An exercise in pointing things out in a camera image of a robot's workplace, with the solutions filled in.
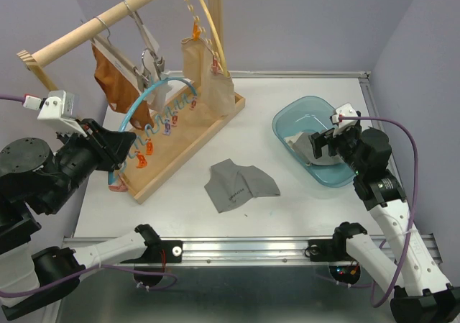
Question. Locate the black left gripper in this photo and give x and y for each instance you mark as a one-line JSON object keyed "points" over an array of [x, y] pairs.
{"points": [[116, 144]]}

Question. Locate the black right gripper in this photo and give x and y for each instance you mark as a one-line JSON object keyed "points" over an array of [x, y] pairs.
{"points": [[320, 139]]}

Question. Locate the grey underwear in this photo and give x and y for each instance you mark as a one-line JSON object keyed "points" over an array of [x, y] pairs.
{"points": [[231, 186], [302, 147]]}

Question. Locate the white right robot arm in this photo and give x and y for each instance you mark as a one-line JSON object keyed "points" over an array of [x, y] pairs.
{"points": [[420, 291]]}

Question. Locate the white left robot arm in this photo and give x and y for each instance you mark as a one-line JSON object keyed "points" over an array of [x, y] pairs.
{"points": [[37, 181]]}

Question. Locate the brown underwear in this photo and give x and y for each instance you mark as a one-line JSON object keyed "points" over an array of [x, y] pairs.
{"points": [[120, 94]]}

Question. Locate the wooden clamp hanger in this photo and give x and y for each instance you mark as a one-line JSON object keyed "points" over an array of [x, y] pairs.
{"points": [[121, 62], [158, 62]]}

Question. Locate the white underwear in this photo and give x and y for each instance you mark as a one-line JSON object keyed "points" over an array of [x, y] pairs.
{"points": [[156, 99]]}

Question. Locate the beige underwear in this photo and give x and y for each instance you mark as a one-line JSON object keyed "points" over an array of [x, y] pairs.
{"points": [[201, 66]]}

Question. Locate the yellow plastic clip hanger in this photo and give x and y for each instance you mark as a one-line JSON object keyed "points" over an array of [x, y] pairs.
{"points": [[208, 24]]}

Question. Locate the blue plastic tub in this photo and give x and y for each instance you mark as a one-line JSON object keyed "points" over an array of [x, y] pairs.
{"points": [[311, 114]]}

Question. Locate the wooden clothes rack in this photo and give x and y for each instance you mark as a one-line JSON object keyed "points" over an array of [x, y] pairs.
{"points": [[170, 127]]}

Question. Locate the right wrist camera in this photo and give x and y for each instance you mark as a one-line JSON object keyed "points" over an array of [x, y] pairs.
{"points": [[343, 117]]}

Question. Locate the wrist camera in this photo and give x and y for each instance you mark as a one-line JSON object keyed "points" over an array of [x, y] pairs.
{"points": [[343, 117], [57, 111]]}

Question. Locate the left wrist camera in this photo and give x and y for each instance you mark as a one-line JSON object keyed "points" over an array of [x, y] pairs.
{"points": [[57, 111]]}

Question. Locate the aluminium mounting rail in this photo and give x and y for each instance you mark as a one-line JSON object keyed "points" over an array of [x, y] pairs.
{"points": [[240, 251]]}

